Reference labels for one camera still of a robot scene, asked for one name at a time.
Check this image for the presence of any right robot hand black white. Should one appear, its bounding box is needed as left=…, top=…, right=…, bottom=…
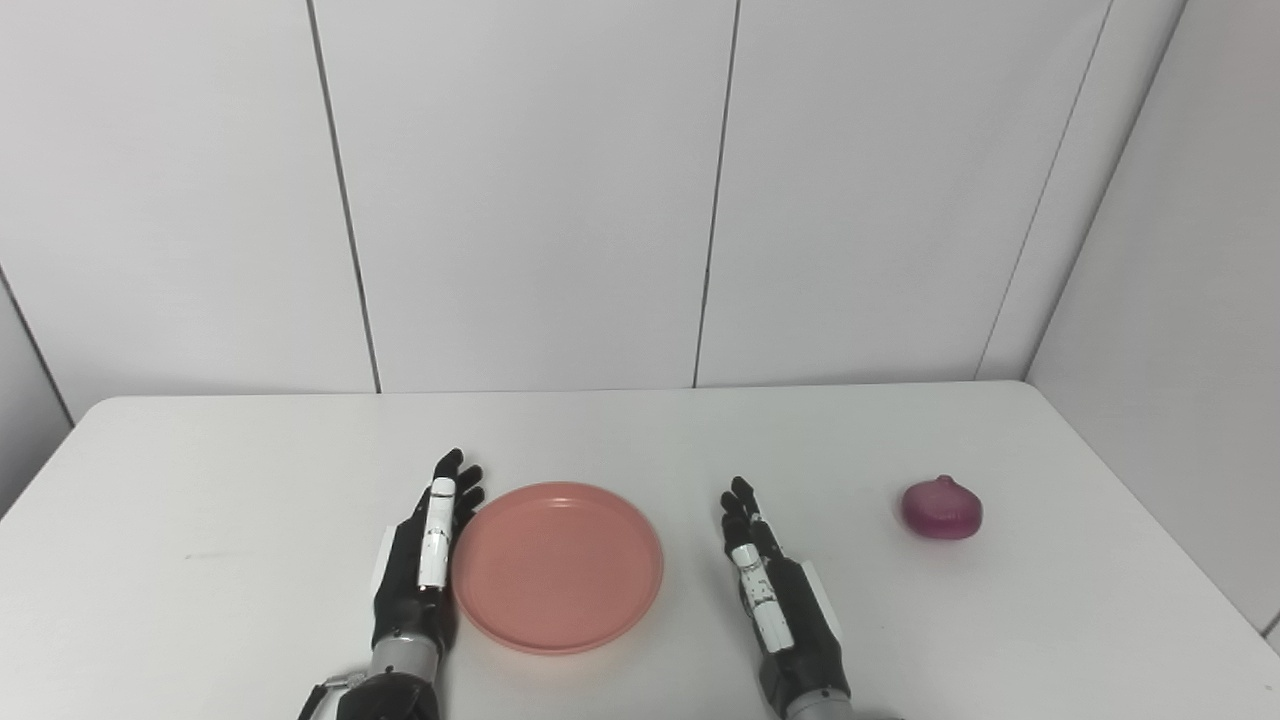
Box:
left=720, top=476, right=853, bottom=713

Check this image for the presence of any pink round plate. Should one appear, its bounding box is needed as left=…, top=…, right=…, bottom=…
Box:
left=451, top=482, right=665, bottom=656

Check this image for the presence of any purple red onion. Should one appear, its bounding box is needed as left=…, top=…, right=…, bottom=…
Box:
left=901, top=475, right=984, bottom=541

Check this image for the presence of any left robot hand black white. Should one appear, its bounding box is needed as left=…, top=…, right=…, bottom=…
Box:
left=370, top=448, right=487, bottom=656

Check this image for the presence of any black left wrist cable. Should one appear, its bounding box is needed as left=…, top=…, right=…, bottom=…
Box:
left=296, top=674, right=367, bottom=720

